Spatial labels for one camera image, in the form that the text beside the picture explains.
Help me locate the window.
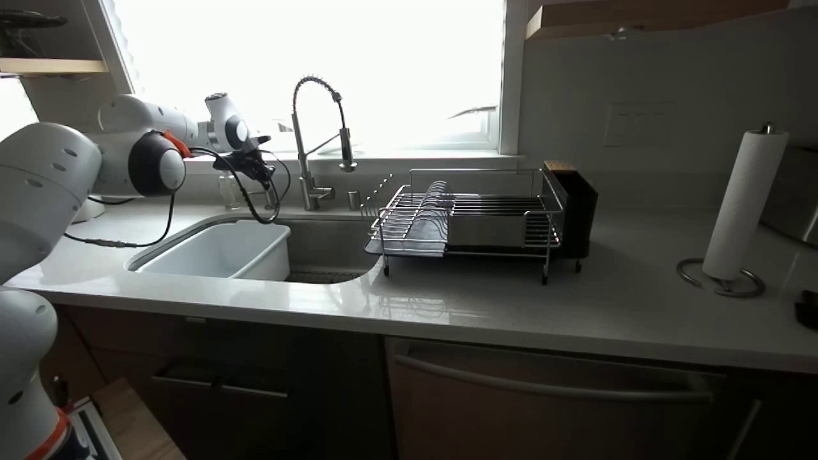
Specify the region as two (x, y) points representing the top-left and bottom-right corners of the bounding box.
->
(83, 0), (529, 158)

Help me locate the white plastic wash tub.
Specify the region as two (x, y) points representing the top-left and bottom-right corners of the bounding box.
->
(133, 220), (292, 282)

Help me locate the steel countertop appliance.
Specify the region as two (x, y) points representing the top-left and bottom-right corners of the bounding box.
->
(759, 144), (818, 248)

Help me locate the white wall switch plate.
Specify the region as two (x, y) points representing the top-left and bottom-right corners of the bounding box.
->
(603, 101), (679, 150)

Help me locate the steel wire dish rack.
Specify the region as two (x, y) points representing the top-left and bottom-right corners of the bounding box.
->
(360, 167), (567, 286)

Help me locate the paper towel roll on holder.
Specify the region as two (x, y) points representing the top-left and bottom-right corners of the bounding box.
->
(676, 122), (791, 300)

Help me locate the black knife block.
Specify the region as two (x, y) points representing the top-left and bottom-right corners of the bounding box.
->
(543, 160), (600, 274)

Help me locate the cabinet door handle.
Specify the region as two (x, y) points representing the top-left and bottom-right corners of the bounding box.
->
(151, 375), (219, 389)
(220, 383), (289, 399)

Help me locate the clear glass jar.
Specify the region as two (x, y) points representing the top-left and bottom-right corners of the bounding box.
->
(218, 171), (244, 212)

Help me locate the steel spring neck tap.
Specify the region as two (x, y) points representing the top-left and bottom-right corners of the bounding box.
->
(291, 75), (359, 212)

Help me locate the wooden wall cabinet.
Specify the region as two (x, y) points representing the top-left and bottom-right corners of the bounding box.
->
(525, 0), (794, 42)

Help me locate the wooden wall shelf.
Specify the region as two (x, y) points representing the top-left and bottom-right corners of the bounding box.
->
(0, 57), (109, 78)

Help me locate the dishwasher door handle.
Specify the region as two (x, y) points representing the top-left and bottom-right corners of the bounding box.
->
(394, 353), (715, 405)

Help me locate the undermount steel sink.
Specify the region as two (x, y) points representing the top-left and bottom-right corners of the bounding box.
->
(125, 213), (385, 286)

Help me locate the dishwasher door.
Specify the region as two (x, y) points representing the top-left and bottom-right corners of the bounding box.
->
(385, 337), (762, 460)

